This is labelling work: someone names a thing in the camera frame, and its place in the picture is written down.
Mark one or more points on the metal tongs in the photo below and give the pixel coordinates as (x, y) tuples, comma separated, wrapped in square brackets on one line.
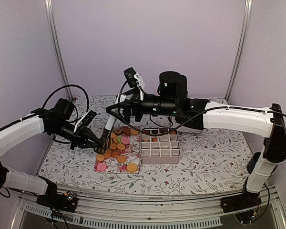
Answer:
[(106, 135)]

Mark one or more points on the front aluminium rail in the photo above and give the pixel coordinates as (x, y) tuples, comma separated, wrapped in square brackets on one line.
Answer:
[(109, 210)]

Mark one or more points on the floral tablecloth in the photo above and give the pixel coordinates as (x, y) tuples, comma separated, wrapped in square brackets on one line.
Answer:
[(211, 161)]

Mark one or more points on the floral cookie tray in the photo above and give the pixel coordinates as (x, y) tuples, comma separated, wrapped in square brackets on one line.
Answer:
[(119, 155)]

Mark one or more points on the pink sandwich cookie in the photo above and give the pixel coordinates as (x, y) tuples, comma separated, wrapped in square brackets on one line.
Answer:
[(125, 140)]

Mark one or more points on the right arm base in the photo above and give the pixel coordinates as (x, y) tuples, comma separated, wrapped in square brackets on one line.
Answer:
[(239, 202)]

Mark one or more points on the round cream sandwich cookie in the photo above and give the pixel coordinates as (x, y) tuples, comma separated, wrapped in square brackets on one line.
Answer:
[(131, 167)]

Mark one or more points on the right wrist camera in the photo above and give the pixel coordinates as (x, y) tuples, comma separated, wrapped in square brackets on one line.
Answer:
[(135, 81)]

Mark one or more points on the dark blue cup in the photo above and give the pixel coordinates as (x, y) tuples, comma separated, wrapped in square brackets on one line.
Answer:
[(252, 162)]

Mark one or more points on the pink round cookie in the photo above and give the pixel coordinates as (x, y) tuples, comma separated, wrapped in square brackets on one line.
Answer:
[(101, 167)]

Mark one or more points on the round biscuit top right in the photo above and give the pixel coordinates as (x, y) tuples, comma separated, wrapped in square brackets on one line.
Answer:
[(134, 132)]

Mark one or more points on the aluminium post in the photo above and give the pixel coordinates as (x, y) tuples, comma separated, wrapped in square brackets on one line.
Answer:
[(55, 40), (240, 48)]

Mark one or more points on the green sandwich cookie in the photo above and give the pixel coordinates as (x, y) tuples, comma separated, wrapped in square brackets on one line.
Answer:
[(119, 139)]

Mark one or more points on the right aluminium post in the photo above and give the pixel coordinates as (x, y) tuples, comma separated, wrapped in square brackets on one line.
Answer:
[(240, 48)]

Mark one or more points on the left aluminium post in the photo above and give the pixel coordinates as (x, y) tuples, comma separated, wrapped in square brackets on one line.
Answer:
[(55, 40)]

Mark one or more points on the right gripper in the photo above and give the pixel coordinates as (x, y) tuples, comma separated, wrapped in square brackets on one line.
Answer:
[(134, 100)]

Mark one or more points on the compartment tin box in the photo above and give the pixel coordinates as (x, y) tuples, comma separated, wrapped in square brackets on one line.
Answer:
[(163, 147)]

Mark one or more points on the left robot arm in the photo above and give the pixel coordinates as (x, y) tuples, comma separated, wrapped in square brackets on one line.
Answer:
[(55, 121)]

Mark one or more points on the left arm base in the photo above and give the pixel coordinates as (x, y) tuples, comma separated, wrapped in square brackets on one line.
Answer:
[(58, 201)]

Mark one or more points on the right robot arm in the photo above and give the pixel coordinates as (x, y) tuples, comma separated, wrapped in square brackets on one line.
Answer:
[(172, 100)]

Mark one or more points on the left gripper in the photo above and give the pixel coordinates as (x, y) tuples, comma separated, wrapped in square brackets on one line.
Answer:
[(81, 136)]

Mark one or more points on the chocolate sprinkle donut cookie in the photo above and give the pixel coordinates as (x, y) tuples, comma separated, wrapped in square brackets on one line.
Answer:
[(118, 131)]

